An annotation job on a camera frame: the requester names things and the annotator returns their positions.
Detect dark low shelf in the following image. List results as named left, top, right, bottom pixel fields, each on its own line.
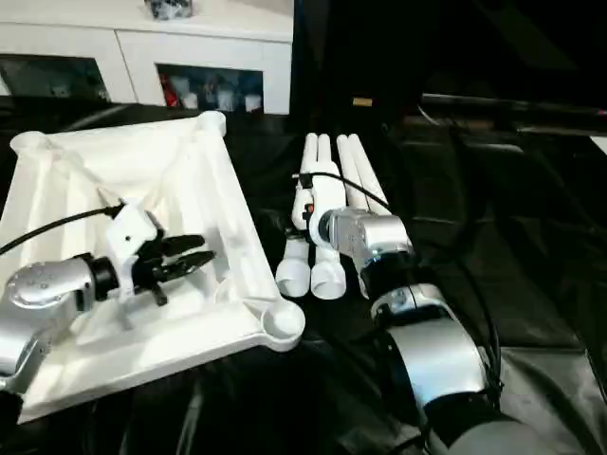
left=417, top=90, right=607, bottom=134

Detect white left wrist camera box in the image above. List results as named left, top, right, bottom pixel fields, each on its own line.
left=102, top=201, right=162, bottom=276

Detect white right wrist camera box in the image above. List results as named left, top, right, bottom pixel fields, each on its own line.
left=292, top=173, right=348, bottom=234

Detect shiny ornament on cabinet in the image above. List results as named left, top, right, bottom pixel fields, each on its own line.
left=144, top=0, right=193, bottom=22

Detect white cabinet with glass doors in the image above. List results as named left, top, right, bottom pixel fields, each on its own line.
left=0, top=0, right=295, bottom=115

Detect white plastic table leg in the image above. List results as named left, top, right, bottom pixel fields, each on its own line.
left=347, top=133, right=392, bottom=217
left=311, top=135, right=352, bottom=300
left=335, top=135, right=373, bottom=217
left=275, top=135, right=320, bottom=297

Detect white plastic table top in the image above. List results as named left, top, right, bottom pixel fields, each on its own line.
left=0, top=111, right=306, bottom=423

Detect black work mat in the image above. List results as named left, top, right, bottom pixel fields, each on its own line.
left=0, top=95, right=607, bottom=455

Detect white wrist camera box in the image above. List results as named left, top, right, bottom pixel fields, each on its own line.
left=292, top=173, right=348, bottom=234
left=102, top=201, right=162, bottom=276

